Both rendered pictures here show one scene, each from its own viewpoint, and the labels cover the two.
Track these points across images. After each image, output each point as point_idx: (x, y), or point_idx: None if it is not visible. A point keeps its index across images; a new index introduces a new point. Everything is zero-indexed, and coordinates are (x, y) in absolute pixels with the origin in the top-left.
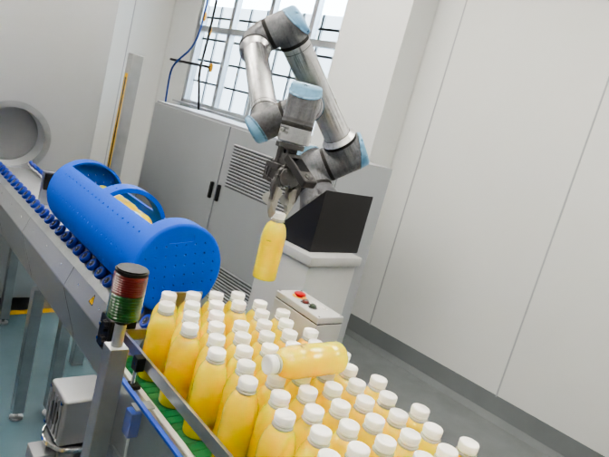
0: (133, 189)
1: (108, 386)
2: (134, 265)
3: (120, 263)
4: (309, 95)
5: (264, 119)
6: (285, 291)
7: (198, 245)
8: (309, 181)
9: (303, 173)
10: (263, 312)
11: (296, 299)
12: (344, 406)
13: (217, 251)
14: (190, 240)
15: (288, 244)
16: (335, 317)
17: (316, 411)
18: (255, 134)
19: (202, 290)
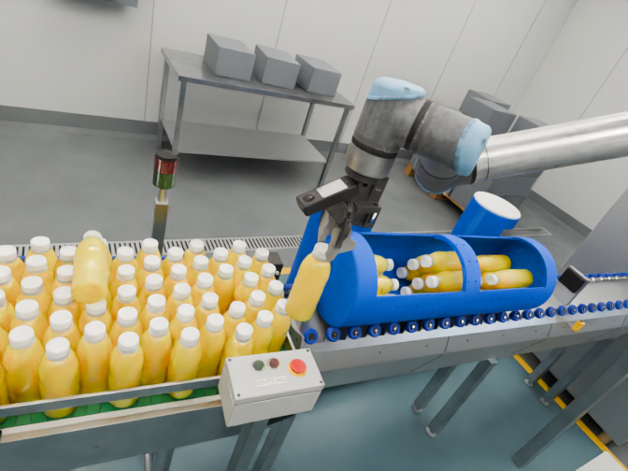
0: (451, 243)
1: (152, 220)
2: (173, 156)
3: (175, 152)
4: (369, 92)
5: None
6: (308, 357)
7: (347, 268)
8: (298, 199)
9: (311, 192)
10: (235, 306)
11: (283, 358)
12: (25, 280)
13: (355, 290)
14: (345, 258)
15: None
16: (232, 385)
17: (32, 259)
18: (414, 172)
19: (336, 317)
